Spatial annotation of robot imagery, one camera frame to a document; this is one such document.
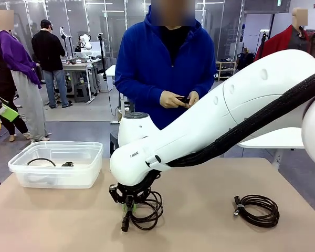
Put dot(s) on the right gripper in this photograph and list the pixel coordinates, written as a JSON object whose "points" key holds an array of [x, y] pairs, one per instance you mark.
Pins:
{"points": [[134, 193]]}

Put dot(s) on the small white robot arm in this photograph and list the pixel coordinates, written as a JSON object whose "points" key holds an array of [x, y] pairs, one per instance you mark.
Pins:
{"points": [[85, 39]]}

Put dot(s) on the blue sleeved right forearm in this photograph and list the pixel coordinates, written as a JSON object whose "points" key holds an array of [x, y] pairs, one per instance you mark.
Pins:
{"points": [[136, 90]]}

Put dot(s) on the blue sleeved left forearm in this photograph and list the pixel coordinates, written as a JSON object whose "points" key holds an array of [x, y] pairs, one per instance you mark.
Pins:
{"points": [[207, 84]]}

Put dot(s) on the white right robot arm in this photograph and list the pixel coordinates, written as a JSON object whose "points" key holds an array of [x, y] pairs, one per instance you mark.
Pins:
{"points": [[252, 92]]}

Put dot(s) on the person's right hand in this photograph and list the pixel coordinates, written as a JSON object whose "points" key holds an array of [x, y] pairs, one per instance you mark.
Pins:
{"points": [[170, 99]]}

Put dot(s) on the person's left hand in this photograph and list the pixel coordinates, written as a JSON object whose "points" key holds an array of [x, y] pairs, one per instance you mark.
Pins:
{"points": [[193, 97]]}

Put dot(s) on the mannequin purple shirt grey trousers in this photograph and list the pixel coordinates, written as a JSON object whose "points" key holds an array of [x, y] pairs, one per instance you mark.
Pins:
{"points": [[13, 57]]}

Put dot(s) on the man black jacket cap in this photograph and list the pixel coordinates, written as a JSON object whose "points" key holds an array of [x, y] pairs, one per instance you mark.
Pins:
{"points": [[48, 50]]}

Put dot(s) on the clear plastic storage container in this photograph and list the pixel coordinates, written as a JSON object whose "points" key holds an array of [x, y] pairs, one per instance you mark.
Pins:
{"points": [[55, 178]]}

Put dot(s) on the grey step stool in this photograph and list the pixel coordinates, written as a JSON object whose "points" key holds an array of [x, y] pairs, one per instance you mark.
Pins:
{"points": [[82, 92]]}

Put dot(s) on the grey workbench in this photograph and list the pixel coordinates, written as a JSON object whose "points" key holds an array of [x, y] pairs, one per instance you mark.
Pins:
{"points": [[76, 67]]}

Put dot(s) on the person in blue hoodie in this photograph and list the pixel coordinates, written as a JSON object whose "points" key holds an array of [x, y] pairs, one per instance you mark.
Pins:
{"points": [[147, 65]]}

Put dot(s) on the right arm black braided sleeve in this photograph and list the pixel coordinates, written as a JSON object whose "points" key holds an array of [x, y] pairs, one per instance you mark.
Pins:
{"points": [[252, 123]]}

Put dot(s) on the white side table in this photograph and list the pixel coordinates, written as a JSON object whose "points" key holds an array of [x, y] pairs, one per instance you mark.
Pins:
{"points": [[273, 137]]}

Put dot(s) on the wooden shoe rack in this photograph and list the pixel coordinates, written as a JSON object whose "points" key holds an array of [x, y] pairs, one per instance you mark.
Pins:
{"points": [[225, 71]]}

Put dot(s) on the mannequin with red shawl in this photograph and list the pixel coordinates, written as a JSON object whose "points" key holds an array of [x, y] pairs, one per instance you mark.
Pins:
{"points": [[278, 42]]}

